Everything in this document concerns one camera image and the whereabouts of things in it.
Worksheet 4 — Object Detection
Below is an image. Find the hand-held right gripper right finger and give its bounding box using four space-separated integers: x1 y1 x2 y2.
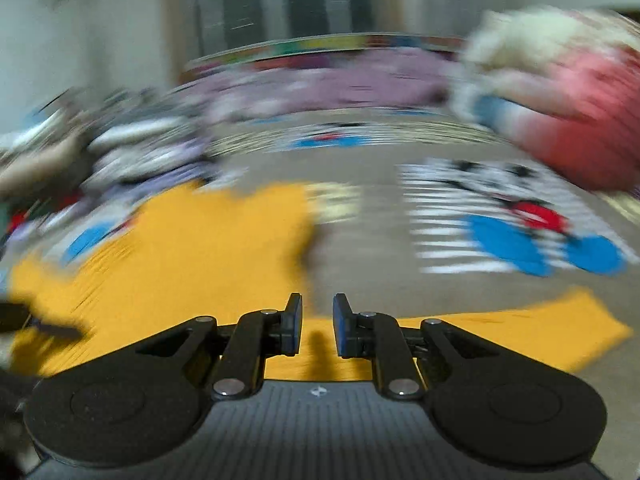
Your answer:
332 292 506 402

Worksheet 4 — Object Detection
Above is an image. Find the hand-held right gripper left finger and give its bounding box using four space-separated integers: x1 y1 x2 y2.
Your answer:
135 292 304 402

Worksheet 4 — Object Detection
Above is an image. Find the yellow knit sweater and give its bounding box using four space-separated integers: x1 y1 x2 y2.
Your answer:
7 180 633 396

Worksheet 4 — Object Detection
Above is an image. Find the clothes stack with beige sweater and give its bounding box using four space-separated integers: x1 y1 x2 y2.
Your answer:
0 90 101 241

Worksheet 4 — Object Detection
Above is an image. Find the clothes stack with grey towel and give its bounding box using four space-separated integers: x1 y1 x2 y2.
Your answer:
90 95 221 196

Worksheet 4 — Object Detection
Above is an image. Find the cartoon mouse printed blanket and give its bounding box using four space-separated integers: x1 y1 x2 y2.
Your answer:
0 105 640 396

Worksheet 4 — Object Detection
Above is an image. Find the white blanket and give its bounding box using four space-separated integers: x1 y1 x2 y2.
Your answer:
450 60 501 116

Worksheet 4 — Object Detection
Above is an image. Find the colourful alphabet headboard panel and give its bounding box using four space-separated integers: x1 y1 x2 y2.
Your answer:
185 34 466 68

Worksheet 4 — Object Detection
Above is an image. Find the red and blue quilt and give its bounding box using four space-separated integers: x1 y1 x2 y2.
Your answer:
470 95 640 193

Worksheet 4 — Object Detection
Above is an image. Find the wooden framed window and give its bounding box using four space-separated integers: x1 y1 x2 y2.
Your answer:
192 0 401 58

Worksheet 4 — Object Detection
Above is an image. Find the cream ruffled quilt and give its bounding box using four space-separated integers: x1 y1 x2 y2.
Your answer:
465 7 640 91

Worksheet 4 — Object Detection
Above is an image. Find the pink quilt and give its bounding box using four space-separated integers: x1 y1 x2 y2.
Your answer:
545 50 640 121

